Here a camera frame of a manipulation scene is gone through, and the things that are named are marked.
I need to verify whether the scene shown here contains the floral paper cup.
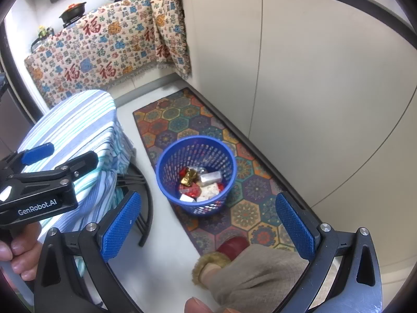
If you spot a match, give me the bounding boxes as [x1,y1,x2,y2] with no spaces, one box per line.
[195,183,219,203]

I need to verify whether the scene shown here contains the large patterned cloth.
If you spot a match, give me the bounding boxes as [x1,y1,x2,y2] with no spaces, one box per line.
[24,0,163,108]

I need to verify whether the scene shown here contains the person's right hand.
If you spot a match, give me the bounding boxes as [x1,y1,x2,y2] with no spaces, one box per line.
[184,297,213,313]

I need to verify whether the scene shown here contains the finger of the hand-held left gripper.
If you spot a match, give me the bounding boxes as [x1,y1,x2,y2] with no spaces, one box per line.
[0,142,55,174]
[6,151,99,198]

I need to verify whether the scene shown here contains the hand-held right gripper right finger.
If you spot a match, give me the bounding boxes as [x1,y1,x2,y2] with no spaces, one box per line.
[275,192,383,313]

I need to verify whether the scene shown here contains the condiment bottle rack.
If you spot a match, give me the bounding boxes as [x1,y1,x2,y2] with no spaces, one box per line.
[31,26,54,53]

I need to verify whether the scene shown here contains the person's beige trouser leg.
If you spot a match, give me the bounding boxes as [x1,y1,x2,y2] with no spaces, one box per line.
[199,244,310,313]

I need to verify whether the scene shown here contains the person's left hand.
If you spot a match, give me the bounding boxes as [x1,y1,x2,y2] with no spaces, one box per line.
[0,222,44,281]

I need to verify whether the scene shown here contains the long red snack packet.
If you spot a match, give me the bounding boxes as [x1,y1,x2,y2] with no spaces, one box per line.
[179,183,201,199]

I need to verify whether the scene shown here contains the blue plastic waste basket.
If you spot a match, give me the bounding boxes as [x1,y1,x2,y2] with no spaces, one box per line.
[156,136,238,216]

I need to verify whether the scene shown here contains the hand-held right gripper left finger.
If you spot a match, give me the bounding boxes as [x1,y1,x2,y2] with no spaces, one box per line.
[33,190,154,313]

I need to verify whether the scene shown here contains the white kitchen counter cabinets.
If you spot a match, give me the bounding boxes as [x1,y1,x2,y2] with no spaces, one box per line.
[176,0,417,274]

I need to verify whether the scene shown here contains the gold foil wrapper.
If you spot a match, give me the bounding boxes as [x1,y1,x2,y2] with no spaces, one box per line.
[181,167,200,186]

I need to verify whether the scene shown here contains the small patterned cloth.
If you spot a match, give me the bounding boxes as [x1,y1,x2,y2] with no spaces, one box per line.
[151,0,190,79]

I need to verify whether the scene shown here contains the clear plastic box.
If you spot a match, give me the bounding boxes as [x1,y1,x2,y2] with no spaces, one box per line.
[199,171,223,185]

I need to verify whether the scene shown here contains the fur-trimmed slipper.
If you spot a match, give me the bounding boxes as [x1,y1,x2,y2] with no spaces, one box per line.
[192,236,250,289]

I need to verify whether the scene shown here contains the hexagon patterned rug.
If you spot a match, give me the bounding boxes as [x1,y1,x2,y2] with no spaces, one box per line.
[132,87,329,259]

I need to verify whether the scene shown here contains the black clay pot red lid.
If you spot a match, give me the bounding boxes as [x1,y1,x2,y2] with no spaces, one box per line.
[59,2,87,25]

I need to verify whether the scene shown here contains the round table with striped tablecloth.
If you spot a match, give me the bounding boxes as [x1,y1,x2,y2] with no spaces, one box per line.
[16,89,154,304]

